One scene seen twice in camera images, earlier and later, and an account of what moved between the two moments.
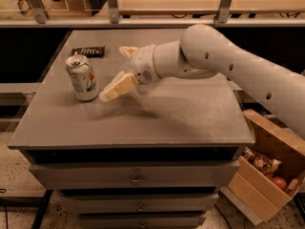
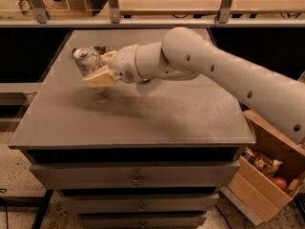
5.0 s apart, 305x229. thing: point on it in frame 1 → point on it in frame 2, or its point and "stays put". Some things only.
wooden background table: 193,0 stays put
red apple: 279,182 stays put
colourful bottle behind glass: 24,4 stays put
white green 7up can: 83,77 → 87,59
